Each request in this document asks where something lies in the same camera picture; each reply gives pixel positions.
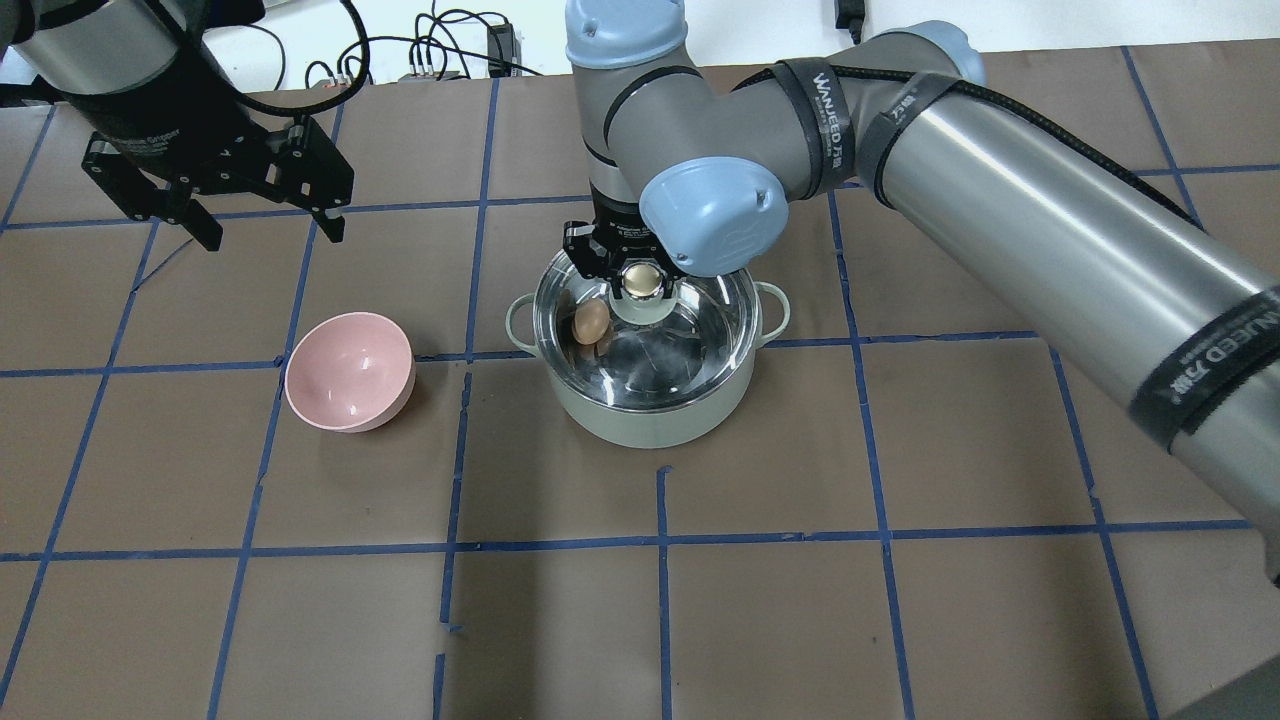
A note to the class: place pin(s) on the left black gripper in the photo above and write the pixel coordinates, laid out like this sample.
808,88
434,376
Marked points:
178,107

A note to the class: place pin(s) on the glass pot lid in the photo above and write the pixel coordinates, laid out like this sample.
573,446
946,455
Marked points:
659,353

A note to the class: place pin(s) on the black power adapter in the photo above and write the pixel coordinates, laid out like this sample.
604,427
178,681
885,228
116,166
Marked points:
501,47

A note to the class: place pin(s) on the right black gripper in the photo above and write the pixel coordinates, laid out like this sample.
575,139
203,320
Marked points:
622,240

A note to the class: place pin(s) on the pale green electric pot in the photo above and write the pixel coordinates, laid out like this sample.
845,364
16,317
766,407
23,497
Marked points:
665,428

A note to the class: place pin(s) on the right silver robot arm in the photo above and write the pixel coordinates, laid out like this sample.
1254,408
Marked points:
1177,328

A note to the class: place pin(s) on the pink bowl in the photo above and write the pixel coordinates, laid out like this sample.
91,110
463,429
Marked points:
352,373

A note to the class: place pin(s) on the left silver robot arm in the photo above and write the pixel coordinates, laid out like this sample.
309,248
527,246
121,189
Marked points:
98,47

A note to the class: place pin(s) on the brown egg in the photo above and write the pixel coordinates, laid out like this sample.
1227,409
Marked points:
590,321

